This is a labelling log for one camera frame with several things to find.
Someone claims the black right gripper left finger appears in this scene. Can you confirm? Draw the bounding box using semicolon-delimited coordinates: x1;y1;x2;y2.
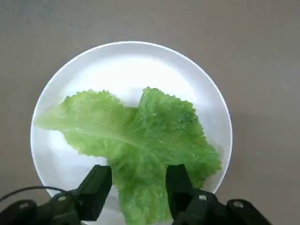
0;165;113;225

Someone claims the green lettuce leaf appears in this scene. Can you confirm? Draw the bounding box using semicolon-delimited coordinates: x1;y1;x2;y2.
34;86;223;225

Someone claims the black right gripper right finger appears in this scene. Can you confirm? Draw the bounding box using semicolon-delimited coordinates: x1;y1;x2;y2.
165;164;275;225

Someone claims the white round plate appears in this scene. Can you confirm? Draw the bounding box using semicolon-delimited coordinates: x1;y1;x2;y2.
30;41;233;204

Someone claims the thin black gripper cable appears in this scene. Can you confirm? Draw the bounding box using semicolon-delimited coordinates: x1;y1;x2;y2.
0;186;66;202

